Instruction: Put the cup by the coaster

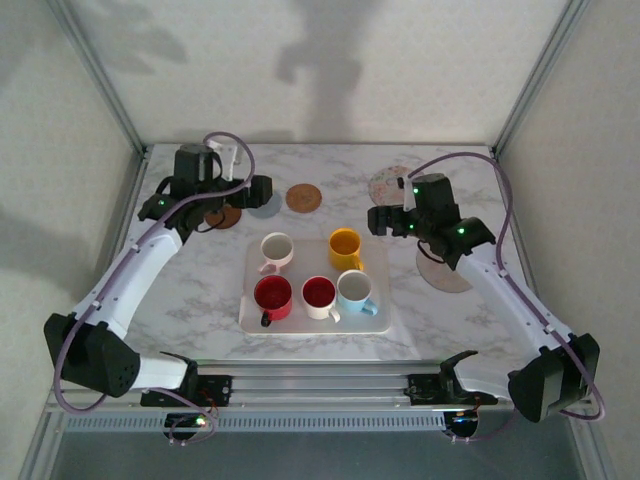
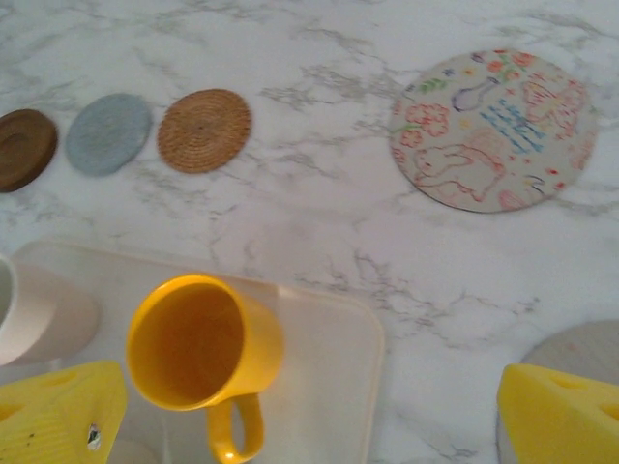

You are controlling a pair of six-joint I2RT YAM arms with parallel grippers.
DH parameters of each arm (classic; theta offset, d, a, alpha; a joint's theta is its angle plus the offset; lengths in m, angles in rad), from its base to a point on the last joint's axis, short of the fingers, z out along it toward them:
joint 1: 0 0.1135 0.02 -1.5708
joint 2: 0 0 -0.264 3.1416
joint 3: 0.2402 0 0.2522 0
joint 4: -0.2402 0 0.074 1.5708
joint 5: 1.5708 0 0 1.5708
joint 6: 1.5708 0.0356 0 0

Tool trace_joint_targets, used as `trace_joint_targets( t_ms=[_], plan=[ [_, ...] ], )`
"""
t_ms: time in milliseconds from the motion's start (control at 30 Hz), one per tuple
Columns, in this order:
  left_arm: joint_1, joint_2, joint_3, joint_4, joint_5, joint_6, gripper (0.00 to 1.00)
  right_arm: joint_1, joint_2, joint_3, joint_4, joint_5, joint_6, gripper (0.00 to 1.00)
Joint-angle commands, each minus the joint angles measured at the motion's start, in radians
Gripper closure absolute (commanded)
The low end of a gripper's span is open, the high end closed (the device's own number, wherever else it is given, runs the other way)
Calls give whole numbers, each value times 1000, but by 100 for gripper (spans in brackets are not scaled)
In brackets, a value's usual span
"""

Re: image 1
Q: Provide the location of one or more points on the controller board with green light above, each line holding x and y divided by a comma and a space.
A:
192, 422

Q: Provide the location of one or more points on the brown wooden round coaster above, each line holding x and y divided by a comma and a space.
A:
228, 219

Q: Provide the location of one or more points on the controller board with orange light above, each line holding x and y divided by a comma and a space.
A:
462, 422

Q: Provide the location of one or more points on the pale pink mug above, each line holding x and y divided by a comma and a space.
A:
277, 247

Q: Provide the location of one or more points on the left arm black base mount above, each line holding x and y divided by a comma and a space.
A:
215, 390

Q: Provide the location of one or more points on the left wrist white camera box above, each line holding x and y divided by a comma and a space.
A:
230, 160

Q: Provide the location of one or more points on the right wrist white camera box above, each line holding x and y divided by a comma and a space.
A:
409, 197

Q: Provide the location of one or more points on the white rectangular tray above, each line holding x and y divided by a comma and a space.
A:
320, 327

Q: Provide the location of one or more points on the light brown cork coaster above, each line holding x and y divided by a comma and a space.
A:
303, 197

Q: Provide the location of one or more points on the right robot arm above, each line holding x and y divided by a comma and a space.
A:
500, 295

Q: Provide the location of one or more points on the pale pink round coaster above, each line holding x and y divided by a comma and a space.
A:
445, 280

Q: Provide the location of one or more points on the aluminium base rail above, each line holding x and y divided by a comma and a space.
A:
320, 385

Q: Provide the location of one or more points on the white mug with red inside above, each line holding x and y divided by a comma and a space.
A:
318, 292

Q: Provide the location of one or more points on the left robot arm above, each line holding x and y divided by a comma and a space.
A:
135, 280

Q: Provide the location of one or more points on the grey table side rail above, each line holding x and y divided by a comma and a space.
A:
132, 185
534, 270

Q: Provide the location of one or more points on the colourful floral round coaster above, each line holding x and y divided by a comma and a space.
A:
385, 182

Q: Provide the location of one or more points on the light blue mug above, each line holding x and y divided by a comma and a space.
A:
354, 287

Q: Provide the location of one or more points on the aluminium frame post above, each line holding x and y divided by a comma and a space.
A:
95, 65
540, 75

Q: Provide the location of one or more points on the yellow mug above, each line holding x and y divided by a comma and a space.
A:
345, 245

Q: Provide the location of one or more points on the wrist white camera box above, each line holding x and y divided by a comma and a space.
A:
409, 197
230, 160

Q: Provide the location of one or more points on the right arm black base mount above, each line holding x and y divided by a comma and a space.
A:
425, 390

